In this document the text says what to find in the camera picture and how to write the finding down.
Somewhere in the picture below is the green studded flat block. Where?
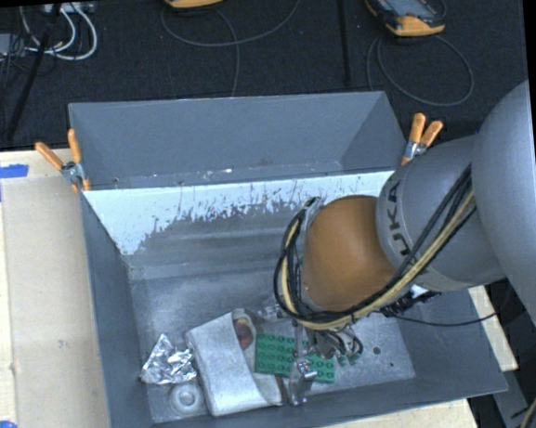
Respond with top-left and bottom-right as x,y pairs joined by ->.
250,325 -> 338,392

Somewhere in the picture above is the white folded cloth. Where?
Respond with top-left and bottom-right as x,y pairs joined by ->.
182,305 -> 287,420

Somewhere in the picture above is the clear glass with red inside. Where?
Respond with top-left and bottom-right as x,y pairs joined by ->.
232,312 -> 263,353

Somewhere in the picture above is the clear round plastic lid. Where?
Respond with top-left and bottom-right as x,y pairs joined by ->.
167,380 -> 207,417

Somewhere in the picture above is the crumpled silver foil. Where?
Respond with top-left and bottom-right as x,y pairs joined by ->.
135,330 -> 200,389

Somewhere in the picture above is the grey metal bin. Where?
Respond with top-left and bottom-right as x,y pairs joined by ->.
66,67 -> 514,428

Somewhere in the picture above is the pale flat board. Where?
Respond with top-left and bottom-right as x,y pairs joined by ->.
0,171 -> 111,428

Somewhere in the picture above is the black cylinder on white bracket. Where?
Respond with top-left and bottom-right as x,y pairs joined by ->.
378,281 -> 446,320

